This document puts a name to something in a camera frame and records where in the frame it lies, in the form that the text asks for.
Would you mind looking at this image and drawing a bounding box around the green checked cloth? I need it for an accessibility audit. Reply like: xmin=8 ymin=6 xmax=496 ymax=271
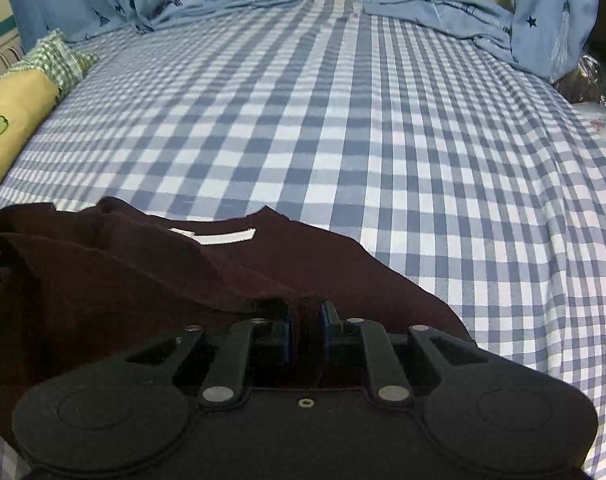
xmin=19 ymin=29 xmax=100 ymax=107

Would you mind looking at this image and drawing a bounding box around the blue checked bed sheet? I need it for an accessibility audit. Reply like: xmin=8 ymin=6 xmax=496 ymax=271
xmin=0 ymin=0 xmax=606 ymax=480

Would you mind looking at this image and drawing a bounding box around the yellow avocado print pillow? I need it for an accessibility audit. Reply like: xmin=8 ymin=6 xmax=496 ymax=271
xmin=0 ymin=72 xmax=60 ymax=211

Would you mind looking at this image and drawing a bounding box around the white plastic bag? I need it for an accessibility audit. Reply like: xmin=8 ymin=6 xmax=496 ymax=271
xmin=572 ymin=101 xmax=606 ymax=173

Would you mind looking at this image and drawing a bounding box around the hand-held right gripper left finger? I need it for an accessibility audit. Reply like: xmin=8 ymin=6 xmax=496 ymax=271
xmin=125 ymin=300 xmax=296 ymax=408

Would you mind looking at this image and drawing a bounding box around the striped headboard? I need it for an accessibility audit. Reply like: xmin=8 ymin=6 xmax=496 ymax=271
xmin=0 ymin=44 xmax=27 ymax=87

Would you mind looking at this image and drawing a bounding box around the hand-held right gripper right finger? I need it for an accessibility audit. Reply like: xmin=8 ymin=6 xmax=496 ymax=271
xmin=319 ymin=300 xmax=489 ymax=407

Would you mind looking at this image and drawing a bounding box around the dark plastic bag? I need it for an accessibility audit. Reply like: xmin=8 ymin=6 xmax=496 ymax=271
xmin=557 ymin=54 xmax=606 ymax=107

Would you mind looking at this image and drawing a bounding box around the maroon printed sweater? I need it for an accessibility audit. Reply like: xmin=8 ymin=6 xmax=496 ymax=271
xmin=0 ymin=196 xmax=477 ymax=443

